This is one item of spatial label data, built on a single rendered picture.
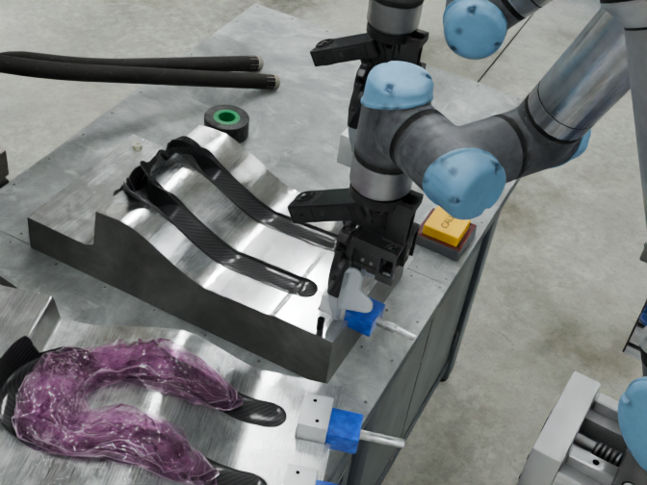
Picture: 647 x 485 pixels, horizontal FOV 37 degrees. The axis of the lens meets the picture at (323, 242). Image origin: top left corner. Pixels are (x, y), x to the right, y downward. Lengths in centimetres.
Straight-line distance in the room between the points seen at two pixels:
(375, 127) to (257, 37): 100
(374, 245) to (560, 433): 31
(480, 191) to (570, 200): 214
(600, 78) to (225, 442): 59
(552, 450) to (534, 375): 147
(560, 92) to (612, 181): 227
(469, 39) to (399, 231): 25
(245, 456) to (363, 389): 23
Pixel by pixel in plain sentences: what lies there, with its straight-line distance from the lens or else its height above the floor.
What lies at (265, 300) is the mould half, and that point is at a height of 89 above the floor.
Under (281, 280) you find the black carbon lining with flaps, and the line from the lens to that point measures 132.
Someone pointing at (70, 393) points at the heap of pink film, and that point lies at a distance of 116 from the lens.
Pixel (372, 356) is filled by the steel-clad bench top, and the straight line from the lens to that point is 135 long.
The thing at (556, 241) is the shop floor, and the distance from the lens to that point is 294.
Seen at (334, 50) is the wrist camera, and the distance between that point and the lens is 142.
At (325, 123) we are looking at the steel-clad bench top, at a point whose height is 80.
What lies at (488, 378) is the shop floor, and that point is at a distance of 247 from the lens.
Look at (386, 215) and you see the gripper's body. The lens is 115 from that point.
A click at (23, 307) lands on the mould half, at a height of 91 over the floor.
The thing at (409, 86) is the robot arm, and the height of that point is 126.
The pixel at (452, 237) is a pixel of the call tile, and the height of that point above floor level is 84.
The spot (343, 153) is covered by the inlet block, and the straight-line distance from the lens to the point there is 150.
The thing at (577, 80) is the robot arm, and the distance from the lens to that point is 99.
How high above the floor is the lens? 179
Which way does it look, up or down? 41 degrees down
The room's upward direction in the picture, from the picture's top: 8 degrees clockwise
